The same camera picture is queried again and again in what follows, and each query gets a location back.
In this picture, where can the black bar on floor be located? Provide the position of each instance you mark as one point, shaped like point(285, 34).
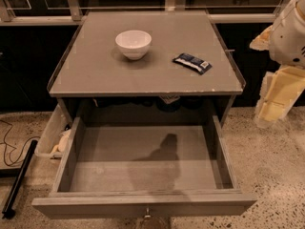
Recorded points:
point(8, 212)

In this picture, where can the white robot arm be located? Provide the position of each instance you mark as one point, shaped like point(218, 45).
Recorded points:
point(297, 10)

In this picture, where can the clear plastic bin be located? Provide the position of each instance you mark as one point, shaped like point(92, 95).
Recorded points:
point(50, 138)

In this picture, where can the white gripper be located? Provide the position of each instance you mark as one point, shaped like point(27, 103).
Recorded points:
point(288, 39)

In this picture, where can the grey drawer cabinet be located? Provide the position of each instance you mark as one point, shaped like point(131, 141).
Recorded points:
point(94, 67)

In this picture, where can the white ceramic bowl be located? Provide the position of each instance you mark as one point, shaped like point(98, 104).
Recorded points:
point(133, 44)

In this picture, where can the blue snack packet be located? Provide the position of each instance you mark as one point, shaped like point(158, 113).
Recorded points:
point(193, 63)

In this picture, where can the cream object in bin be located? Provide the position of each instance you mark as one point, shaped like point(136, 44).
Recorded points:
point(61, 145)

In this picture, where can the grey top drawer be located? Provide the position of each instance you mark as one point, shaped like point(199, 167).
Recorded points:
point(131, 161)

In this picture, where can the metal railing frame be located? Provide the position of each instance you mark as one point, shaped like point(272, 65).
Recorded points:
point(69, 12)

